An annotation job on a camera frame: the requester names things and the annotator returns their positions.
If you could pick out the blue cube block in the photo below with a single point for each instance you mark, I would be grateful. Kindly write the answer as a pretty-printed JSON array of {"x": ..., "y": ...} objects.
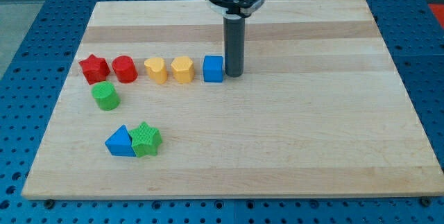
[{"x": 213, "y": 69}]

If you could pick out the yellow hexagon block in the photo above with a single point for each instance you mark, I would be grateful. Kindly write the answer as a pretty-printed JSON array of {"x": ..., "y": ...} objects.
[{"x": 183, "y": 69}]

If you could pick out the yellow heart block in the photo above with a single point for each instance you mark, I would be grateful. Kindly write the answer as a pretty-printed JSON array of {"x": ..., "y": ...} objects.
[{"x": 156, "y": 69}]

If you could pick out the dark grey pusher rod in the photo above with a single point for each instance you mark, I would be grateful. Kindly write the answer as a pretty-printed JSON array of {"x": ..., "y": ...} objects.
[{"x": 234, "y": 40}]

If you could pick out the wooden board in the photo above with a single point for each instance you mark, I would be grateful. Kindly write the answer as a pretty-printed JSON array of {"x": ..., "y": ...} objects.
[{"x": 320, "y": 111}]

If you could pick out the green star block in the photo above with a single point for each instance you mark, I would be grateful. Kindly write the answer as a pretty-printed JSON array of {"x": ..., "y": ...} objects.
[{"x": 145, "y": 140}]

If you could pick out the red cylinder block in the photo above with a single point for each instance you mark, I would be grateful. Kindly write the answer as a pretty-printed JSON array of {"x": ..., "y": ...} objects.
[{"x": 124, "y": 69}]

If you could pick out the blue triangle block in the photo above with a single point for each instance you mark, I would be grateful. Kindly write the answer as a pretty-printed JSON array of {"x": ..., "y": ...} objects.
[{"x": 120, "y": 143}]

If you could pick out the green cylinder block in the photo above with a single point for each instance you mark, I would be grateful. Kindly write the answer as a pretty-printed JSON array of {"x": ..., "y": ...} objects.
[{"x": 105, "y": 95}]

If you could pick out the red star block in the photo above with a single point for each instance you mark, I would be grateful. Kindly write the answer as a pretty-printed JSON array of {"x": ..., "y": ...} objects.
[{"x": 94, "y": 69}]

